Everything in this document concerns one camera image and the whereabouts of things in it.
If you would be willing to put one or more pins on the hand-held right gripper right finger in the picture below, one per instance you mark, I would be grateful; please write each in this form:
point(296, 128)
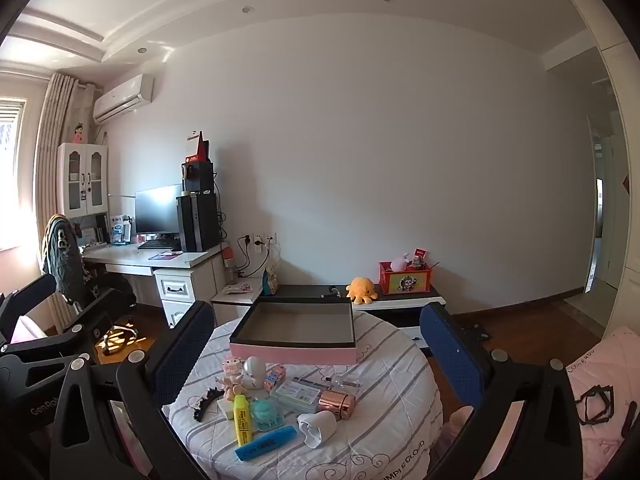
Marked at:
point(452, 355)

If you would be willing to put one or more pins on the white wardrobe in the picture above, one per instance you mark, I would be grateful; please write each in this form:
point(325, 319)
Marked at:
point(622, 210)

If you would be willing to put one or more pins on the pink plush toy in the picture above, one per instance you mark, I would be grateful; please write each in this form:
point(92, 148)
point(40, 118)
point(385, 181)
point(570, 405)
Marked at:
point(400, 262)

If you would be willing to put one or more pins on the blue and orange small box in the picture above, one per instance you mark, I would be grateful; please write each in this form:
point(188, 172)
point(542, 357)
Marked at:
point(275, 377)

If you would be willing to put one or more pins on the pink mouse pad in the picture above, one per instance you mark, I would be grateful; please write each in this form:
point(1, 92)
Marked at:
point(165, 255)

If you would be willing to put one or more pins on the yellow octopus plush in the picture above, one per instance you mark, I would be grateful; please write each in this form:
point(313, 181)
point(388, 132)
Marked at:
point(361, 289)

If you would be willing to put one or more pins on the rose gold metal jar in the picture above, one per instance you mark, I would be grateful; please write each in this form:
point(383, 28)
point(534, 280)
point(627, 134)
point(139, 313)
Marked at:
point(337, 404)

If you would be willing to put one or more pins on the red printed toy box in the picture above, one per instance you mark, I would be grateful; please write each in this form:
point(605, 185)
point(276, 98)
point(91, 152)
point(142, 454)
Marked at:
point(405, 280)

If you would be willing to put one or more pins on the white wall sockets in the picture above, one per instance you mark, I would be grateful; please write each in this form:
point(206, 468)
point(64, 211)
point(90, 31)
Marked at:
point(260, 237)

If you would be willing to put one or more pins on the white air conditioner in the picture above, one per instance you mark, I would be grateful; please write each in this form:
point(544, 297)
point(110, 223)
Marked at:
point(122, 97)

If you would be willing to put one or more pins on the black hair claw clip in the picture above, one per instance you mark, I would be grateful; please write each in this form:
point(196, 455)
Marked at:
point(205, 405)

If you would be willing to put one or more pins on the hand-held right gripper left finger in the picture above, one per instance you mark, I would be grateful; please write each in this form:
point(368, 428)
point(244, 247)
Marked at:
point(182, 350)

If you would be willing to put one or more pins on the pink bed quilt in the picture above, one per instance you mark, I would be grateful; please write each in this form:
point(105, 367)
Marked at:
point(595, 375)

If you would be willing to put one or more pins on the blue and white box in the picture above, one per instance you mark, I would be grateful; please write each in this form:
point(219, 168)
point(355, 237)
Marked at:
point(119, 228)

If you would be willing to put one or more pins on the pink doll figurine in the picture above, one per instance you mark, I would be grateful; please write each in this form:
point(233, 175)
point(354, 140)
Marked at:
point(232, 387)

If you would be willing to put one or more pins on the black computer monitor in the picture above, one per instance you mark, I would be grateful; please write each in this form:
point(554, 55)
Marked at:
point(157, 210)

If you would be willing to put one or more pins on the black and white low cabinet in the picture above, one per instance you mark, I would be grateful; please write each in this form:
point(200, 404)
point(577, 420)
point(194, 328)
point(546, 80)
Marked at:
point(400, 302)

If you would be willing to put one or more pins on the yellow highlighter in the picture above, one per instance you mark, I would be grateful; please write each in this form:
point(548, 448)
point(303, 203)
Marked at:
point(242, 420)

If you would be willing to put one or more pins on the dark printed jacket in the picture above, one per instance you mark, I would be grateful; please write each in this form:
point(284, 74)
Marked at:
point(62, 250)

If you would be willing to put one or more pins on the blue and white snack bag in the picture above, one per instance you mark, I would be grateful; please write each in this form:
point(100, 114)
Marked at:
point(270, 280)

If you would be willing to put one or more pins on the red desk calendar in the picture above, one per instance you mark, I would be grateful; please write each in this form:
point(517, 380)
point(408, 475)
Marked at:
point(202, 150)

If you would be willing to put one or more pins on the white glass door cabinet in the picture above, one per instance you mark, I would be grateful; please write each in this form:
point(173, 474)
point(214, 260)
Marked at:
point(82, 180)

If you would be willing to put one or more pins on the pink doll ornament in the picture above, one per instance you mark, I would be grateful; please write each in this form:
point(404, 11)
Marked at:
point(78, 134)

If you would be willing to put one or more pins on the red card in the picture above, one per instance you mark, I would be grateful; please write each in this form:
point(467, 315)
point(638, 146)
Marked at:
point(420, 253)

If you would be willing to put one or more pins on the black folding frame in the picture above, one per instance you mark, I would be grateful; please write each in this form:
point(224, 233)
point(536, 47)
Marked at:
point(579, 407)

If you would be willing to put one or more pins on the window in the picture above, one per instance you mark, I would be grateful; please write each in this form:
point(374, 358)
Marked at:
point(10, 125)

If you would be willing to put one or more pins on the orange capped bottle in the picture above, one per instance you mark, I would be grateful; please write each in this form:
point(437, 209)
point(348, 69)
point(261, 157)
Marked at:
point(228, 262)

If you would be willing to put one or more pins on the black speaker box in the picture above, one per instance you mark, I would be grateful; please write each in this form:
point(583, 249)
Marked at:
point(197, 176)

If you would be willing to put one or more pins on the black office chair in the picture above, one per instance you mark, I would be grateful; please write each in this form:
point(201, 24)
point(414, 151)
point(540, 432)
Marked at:
point(122, 332)

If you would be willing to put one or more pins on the pink flat packet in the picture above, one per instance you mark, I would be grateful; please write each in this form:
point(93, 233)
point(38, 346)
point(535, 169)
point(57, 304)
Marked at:
point(235, 288)

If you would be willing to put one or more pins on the black keyboard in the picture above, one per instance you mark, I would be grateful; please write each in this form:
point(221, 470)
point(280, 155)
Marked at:
point(155, 244)

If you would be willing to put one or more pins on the teal round case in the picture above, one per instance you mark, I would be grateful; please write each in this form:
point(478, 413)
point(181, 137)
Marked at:
point(265, 412)

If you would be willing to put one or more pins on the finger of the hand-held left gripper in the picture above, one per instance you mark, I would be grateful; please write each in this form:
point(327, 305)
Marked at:
point(112, 305)
point(35, 286)

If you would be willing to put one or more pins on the white drawer pedestal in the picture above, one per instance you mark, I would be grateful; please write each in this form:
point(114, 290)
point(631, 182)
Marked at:
point(175, 287)

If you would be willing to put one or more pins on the black stapler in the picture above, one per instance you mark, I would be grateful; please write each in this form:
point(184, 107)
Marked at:
point(331, 292)

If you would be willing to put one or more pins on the white desk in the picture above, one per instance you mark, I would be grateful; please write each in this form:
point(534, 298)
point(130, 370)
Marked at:
point(125, 256)

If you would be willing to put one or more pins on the white round figurine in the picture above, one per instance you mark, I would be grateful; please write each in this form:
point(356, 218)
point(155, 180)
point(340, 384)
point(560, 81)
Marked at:
point(255, 371)

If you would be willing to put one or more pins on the beige curtain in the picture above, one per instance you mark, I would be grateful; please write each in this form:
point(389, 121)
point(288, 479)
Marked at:
point(55, 125)

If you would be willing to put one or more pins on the black computer tower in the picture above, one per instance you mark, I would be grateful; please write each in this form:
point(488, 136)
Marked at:
point(197, 222)

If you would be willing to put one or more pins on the pink storage box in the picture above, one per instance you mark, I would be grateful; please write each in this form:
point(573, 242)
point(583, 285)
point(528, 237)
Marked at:
point(295, 355)

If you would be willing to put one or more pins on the clear plastic box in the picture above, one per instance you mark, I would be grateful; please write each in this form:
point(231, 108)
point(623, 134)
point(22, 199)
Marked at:
point(297, 394)

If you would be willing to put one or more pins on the blue highlighter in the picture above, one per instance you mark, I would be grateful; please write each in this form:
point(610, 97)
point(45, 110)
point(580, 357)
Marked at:
point(265, 444)

